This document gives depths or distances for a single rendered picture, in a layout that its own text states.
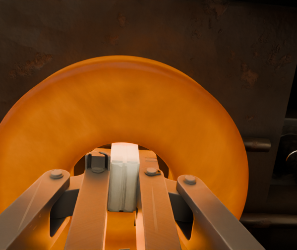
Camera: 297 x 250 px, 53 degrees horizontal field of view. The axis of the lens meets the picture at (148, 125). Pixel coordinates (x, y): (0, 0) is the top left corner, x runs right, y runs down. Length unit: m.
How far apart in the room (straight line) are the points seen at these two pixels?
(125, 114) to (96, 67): 0.03
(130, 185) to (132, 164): 0.01
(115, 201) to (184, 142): 0.05
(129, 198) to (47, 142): 0.05
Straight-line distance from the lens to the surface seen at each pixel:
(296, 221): 0.29
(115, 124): 0.16
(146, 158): 0.17
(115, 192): 0.16
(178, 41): 0.24
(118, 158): 0.15
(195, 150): 0.17
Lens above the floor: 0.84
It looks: 16 degrees down
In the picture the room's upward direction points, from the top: 5 degrees clockwise
